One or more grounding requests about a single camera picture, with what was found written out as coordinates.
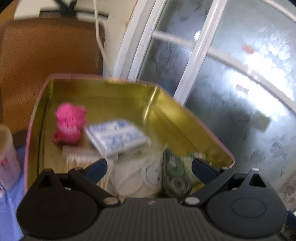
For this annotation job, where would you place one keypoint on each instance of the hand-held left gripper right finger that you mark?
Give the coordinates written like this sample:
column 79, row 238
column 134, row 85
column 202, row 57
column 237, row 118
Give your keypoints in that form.
column 203, row 171

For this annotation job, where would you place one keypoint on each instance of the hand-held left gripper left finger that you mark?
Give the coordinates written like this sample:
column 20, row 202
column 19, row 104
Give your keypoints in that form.
column 98, row 169

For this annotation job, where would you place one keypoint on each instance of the bag of cotton swabs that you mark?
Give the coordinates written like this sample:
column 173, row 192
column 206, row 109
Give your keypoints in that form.
column 81, row 160

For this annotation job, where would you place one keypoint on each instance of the green correction tape dispenser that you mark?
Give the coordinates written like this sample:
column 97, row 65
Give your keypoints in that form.
column 175, row 173

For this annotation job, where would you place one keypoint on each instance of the blue white tissue pack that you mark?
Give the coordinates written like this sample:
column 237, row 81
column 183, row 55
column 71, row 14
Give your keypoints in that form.
column 118, row 136

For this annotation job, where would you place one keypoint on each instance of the pink knitted cloth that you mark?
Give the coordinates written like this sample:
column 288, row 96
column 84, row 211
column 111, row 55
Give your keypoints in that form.
column 69, row 122

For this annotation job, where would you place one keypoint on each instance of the gold metal tin box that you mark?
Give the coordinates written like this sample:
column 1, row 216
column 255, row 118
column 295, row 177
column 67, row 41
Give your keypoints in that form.
column 111, row 99

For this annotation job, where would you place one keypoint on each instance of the clear plastic container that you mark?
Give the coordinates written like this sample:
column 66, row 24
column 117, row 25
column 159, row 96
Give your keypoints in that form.
column 8, row 160

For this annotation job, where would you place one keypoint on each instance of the blue tablecloth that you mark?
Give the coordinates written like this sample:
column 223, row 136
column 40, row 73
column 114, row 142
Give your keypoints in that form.
column 9, row 210

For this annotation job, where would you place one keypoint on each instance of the white framed frosted window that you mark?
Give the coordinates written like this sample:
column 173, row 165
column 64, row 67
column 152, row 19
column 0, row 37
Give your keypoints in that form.
column 219, row 69

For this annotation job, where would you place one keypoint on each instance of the brown woven chair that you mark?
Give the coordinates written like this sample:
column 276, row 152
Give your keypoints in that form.
column 46, row 60

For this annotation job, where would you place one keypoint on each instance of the black tape cross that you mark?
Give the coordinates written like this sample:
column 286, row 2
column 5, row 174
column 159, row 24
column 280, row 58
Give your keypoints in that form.
column 67, row 7

